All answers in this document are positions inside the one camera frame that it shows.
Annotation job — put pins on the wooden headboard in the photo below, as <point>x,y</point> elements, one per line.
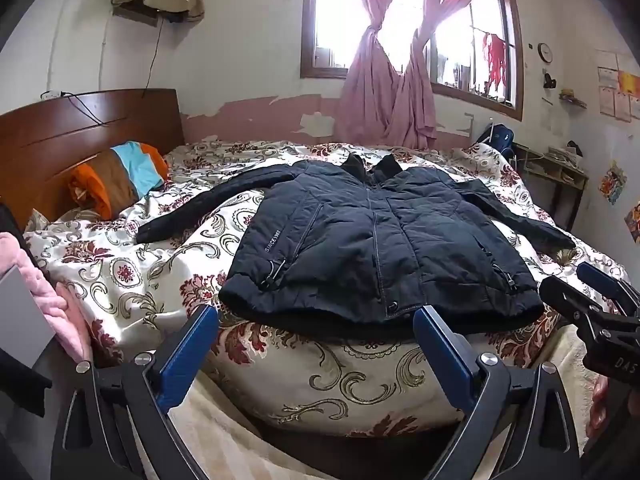
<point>75,130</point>

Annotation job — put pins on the wooden desk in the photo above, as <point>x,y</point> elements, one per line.
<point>550,165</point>

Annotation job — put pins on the dark object on desk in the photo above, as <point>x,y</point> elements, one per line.
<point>575,149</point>

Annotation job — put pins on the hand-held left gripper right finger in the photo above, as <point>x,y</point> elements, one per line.
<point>445,360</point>

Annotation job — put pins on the floral patterned duvet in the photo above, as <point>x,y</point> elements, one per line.
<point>300,375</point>

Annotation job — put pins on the person's right hand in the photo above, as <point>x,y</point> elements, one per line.
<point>597,405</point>

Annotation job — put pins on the small wall shelf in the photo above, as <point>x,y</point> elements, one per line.
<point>572,100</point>

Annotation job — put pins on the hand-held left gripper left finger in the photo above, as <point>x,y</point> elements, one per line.
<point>187,355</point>

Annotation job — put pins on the red hanging garment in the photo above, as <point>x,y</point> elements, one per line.
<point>496,57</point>

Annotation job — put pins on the pink curtain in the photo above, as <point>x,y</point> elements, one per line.
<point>415,95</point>
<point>365,90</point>

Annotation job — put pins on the wooden framed window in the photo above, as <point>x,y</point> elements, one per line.
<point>325,10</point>

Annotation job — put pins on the grey box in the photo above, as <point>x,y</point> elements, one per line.
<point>20,320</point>

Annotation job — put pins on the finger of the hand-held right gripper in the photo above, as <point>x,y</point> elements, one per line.
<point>565,295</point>
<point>597,280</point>

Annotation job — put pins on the colourful cartoon wall sticker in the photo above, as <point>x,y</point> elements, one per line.
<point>612,182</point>

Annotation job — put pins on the white power strip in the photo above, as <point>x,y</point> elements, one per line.
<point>50,95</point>

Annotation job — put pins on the figures wall poster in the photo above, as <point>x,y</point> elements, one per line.
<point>634,225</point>

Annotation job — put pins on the cream fleece blanket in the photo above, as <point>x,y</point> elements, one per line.
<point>225,435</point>

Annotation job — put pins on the stack of papers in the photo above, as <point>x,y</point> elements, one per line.
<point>560,154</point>

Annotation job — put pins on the group of wall certificates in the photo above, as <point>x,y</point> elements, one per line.
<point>615,85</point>

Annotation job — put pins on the blue backpack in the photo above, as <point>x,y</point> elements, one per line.
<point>500,137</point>

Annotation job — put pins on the round wall clock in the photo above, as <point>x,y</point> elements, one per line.
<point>545,52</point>

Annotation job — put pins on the black wall fixture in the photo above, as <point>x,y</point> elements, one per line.
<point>550,81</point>

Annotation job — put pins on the dark navy padded jacket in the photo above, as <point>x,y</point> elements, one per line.
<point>350,240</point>

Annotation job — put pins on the pink fluffy cloth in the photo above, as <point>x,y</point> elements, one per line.
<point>30,270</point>

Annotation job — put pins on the orange brown blue striped pillow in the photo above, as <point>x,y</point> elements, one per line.
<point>125,170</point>

